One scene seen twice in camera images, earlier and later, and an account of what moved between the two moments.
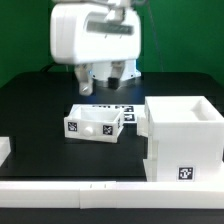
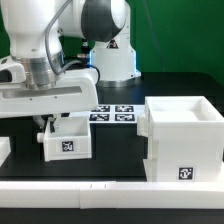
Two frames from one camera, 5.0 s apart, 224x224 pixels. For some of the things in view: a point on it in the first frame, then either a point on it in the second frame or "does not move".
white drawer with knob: [97, 123] to [71, 139]
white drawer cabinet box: [185, 140] does not move
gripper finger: [84, 73] to [52, 129]
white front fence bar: [95, 195] does not move
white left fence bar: [5, 148] does not move
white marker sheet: [129, 114] does not move
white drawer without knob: [142, 124] does not move
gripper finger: [116, 73] to [39, 120]
